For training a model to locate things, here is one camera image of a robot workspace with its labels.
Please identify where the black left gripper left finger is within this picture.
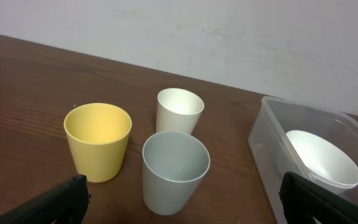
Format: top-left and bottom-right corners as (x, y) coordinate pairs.
(0, 175), (90, 224)

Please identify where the grey plastic cup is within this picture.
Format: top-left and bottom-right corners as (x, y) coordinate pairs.
(142, 131), (211, 215)

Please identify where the white plastic cup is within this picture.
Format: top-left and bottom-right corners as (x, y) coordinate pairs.
(156, 88), (204, 134)

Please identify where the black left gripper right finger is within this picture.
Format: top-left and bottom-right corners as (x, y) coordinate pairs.
(279, 172), (358, 224)

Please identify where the yellow plastic cup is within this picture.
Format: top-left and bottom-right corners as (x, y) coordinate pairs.
(63, 103), (132, 183)

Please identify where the white plastic bowl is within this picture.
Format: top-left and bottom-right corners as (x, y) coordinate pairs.
(286, 130), (358, 194)

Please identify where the clear plastic container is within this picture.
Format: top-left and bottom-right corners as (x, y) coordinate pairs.
(249, 96), (358, 223)

